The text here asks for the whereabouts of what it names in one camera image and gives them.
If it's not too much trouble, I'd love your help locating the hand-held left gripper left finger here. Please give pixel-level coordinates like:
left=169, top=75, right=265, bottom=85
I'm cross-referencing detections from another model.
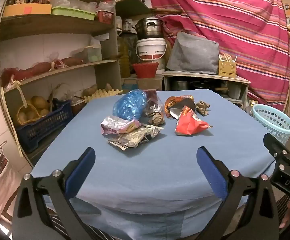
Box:
left=12, top=147, right=110, bottom=240

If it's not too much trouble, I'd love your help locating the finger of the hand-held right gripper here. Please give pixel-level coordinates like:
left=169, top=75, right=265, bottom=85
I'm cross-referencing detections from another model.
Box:
left=263, top=133, right=290, bottom=171

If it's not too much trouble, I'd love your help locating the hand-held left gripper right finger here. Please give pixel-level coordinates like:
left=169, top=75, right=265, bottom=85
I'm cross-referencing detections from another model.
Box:
left=196, top=146, right=287, bottom=240

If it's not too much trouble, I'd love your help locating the light blue plastic basket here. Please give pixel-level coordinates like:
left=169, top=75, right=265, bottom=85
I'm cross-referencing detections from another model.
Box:
left=252, top=104, right=290, bottom=145

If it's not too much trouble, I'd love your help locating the red chip packet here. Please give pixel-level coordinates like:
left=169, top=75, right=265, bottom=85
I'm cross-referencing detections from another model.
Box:
left=175, top=106, right=213, bottom=136

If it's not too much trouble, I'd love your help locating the purple silver wrapper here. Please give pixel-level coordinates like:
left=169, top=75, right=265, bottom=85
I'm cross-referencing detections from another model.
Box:
left=100, top=116, right=141, bottom=137

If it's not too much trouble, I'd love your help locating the brown paper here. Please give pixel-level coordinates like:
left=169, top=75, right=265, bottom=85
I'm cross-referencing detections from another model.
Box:
left=148, top=112, right=166, bottom=126
left=195, top=101, right=211, bottom=117

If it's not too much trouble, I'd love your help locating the beige printed wrapper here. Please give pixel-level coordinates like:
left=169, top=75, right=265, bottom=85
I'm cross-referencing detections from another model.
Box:
left=107, top=125, right=165, bottom=152

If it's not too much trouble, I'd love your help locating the orange brown snack wrapper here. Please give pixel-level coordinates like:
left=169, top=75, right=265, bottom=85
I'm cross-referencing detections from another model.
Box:
left=164, top=95, right=196, bottom=118

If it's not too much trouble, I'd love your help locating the blue plastic bag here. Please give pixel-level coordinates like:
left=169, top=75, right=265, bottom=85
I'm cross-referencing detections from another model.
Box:
left=113, top=89, right=148, bottom=121

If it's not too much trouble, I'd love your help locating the shiny silver snack wrapper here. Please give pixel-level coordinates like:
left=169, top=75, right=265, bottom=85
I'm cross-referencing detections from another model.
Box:
left=143, top=90, right=166, bottom=118

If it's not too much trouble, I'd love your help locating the person's right hand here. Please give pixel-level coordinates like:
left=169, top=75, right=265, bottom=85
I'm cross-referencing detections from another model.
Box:
left=279, top=197, right=290, bottom=230

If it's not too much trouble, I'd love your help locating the yellow label jar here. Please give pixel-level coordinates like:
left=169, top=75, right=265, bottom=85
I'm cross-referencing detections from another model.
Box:
left=245, top=100, right=259, bottom=116

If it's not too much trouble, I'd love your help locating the blue tablecloth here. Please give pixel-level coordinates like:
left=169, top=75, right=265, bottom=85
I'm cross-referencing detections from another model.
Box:
left=31, top=89, right=277, bottom=240

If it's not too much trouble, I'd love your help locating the dark blue plastic crate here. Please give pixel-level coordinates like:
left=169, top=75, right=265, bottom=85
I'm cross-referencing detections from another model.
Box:
left=16, top=99, right=73, bottom=153

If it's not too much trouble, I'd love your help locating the white jar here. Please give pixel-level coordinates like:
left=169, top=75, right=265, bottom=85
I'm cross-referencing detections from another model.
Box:
left=228, top=83, right=242, bottom=99

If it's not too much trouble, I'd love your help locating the wicker basket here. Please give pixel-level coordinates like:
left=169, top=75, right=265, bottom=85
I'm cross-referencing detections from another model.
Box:
left=16, top=104, right=39, bottom=126

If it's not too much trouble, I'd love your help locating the cardboard egg tray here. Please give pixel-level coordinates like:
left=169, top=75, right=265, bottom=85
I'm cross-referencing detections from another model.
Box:
left=85, top=88, right=123, bottom=103

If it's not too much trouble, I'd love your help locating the large potato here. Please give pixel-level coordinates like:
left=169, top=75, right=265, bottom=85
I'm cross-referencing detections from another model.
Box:
left=31, top=96, right=49, bottom=109

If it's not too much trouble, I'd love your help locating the dark pan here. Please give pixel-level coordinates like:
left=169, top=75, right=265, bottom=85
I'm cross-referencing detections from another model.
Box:
left=190, top=80, right=213, bottom=90

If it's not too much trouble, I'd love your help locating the low grey shelf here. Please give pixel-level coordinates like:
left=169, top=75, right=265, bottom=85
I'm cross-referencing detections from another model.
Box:
left=162, top=70, right=251, bottom=109

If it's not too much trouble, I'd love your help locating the wooden utensil holder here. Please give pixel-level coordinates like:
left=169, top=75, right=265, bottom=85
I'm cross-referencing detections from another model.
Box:
left=218, top=54, right=237, bottom=78

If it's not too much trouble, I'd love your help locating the brown cardboard box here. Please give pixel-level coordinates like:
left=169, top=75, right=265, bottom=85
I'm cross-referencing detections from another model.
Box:
left=121, top=76, right=164, bottom=92

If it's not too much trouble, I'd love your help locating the long red mesh roll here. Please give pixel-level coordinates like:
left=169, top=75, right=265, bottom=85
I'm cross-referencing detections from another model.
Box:
left=17, top=57, right=84, bottom=77

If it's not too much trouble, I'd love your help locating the clear plastic container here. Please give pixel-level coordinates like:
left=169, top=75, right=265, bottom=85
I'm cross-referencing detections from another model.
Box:
left=74, top=46, right=103, bottom=63

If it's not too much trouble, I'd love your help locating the grey fabric bag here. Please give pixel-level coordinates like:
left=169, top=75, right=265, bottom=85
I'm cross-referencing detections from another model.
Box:
left=166, top=32, right=220, bottom=75

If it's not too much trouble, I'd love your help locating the red woven basket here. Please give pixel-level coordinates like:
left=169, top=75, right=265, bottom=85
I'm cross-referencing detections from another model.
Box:
left=132, top=62, right=159, bottom=78

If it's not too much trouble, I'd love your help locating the red mesh bag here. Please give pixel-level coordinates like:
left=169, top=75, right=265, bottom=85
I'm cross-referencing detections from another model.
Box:
left=0, top=66, right=19, bottom=87

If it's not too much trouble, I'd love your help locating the yellow oil bottle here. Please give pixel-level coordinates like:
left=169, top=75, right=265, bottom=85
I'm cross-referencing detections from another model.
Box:
left=117, top=30, right=132, bottom=78

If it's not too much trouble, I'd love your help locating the red striped cloth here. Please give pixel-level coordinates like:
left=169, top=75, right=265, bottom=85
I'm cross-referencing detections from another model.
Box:
left=145, top=0, right=290, bottom=111

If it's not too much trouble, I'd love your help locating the white plastic bucket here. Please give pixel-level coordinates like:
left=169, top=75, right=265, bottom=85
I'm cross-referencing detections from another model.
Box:
left=136, top=39, right=167, bottom=62

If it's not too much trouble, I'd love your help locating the wooden shelf unit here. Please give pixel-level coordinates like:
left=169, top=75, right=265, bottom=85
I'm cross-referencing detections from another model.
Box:
left=0, top=0, right=123, bottom=165

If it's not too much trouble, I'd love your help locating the metal cooking pot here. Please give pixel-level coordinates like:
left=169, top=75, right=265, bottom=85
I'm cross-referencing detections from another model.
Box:
left=134, top=17, right=167, bottom=40

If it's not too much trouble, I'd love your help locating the small red basket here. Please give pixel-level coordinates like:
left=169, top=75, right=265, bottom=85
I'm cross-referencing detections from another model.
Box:
left=95, top=10, right=114, bottom=23

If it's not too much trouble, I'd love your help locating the green plastic tray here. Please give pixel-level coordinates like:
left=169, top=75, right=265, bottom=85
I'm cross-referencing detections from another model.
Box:
left=51, top=6, right=96, bottom=20

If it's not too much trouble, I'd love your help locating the yellow plastic tray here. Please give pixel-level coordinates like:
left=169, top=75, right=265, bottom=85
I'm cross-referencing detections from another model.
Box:
left=3, top=3, right=52, bottom=18

